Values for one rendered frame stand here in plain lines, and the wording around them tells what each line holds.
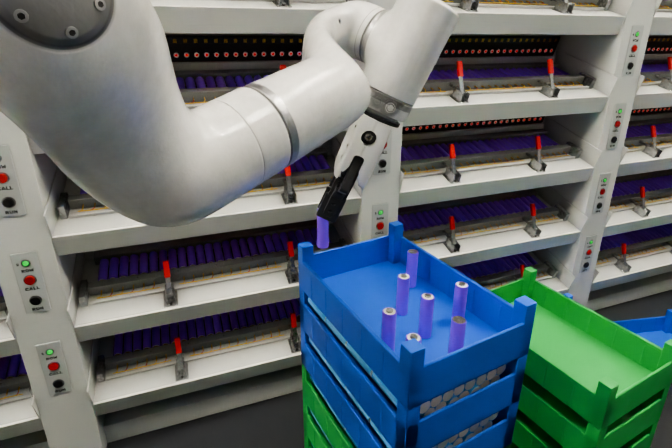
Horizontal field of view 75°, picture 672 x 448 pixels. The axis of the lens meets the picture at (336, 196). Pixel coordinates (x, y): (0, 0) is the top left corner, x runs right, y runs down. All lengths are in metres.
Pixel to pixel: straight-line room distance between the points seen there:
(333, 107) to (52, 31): 0.28
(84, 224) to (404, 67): 0.65
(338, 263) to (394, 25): 0.40
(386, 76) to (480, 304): 0.35
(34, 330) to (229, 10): 0.70
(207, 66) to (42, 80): 0.78
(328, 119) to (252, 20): 0.44
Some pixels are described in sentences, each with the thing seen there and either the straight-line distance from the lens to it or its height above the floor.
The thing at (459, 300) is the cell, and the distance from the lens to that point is 0.66.
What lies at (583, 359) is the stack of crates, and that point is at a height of 0.32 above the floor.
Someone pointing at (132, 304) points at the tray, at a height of 0.35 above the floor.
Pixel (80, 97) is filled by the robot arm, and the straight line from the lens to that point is 0.26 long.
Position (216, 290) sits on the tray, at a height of 0.35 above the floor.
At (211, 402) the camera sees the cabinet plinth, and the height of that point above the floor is 0.04.
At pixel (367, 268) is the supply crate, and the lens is 0.80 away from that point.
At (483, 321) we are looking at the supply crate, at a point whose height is 0.48.
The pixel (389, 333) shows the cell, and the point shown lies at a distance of 0.59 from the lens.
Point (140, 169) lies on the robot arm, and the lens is 0.34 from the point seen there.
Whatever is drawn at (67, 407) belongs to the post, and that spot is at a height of 0.16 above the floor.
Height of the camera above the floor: 0.87
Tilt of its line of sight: 20 degrees down
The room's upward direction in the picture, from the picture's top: straight up
